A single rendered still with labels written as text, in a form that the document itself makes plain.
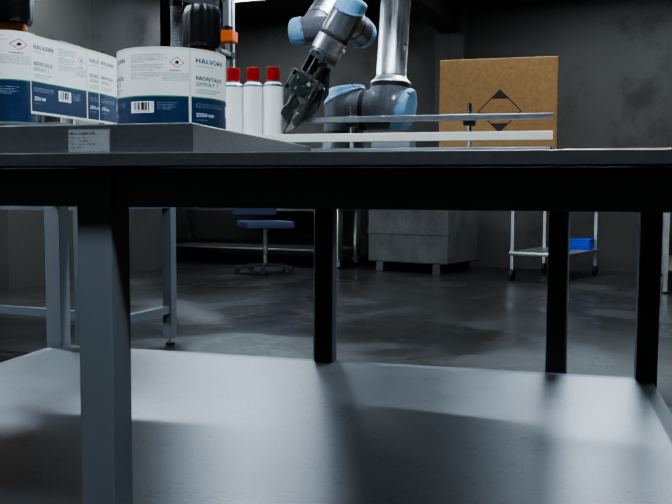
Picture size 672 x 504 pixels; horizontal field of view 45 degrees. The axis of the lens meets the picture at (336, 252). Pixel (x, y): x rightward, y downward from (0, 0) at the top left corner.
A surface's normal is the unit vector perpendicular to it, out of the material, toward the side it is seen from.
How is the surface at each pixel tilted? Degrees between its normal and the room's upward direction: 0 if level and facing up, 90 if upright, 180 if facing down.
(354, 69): 90
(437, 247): 90
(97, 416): 90
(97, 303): 90
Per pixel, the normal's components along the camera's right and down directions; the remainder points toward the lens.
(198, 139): 0.97, 0.02
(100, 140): -0.25, 0.07
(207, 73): 0.73, 0.05
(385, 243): -0.54, 0.06
